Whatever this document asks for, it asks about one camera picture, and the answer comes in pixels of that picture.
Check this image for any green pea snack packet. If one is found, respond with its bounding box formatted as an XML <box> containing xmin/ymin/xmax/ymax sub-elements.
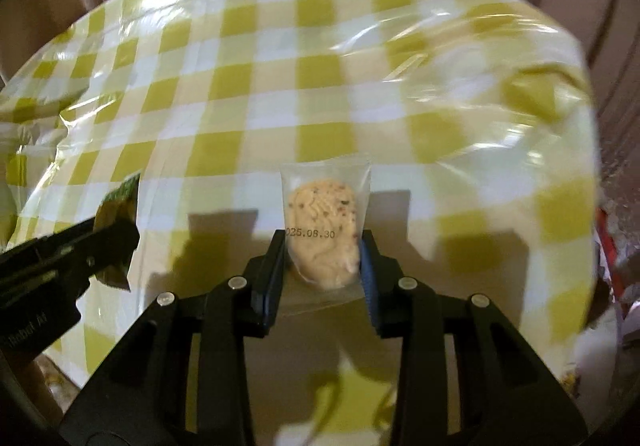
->
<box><xmin>93</xmin><ymin>172</ymin><xmax>141</xmax><ymax>291</ymax></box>

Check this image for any clear cookie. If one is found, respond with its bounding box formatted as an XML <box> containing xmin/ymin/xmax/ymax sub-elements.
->
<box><xmin>281</xmin><ymin>154</ymin><xmax>371</xmax><ymax>315</ymax></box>

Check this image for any yellow checked plastic tablecloth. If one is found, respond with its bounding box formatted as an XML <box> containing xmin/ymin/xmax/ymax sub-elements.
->
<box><xmin>1</xmin><ymin>0</ymin><xmax>598</xmax><ymax>445</ymax></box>

